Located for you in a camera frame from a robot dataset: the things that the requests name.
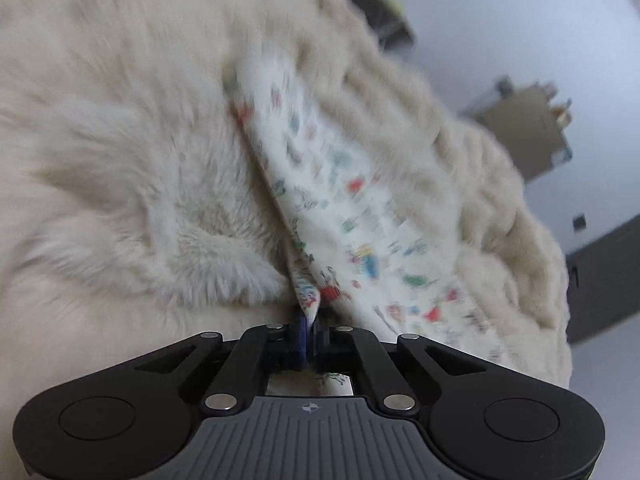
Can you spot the dark door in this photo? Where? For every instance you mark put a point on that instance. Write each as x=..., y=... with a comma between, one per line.
x=605, y=285

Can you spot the brown mini fridge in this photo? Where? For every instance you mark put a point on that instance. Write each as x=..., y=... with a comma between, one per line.
x=525, y=130

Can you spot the fluffy cream blanket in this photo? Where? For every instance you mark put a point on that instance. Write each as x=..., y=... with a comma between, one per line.
x=125, y=160

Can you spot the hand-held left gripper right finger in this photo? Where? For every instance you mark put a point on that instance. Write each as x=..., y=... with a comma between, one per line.
x=320, y=345

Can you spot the folding table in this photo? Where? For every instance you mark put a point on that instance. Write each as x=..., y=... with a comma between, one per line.
x=380, y=5

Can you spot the dog print cream shirt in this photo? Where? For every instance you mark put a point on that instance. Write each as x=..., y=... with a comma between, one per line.
x=350, y=210

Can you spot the pink jar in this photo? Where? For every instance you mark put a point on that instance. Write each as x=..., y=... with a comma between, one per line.
x=551, y=90

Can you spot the yellow item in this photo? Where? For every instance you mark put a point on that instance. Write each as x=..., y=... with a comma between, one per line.
x=398, y=7

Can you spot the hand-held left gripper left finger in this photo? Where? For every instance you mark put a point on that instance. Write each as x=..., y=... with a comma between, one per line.
x=299, y=345

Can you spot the wall socket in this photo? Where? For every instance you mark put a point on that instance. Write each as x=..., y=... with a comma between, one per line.
x=502, y=86

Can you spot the dark wall switch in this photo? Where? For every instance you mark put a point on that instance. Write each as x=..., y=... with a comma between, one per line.
x=579, y=222

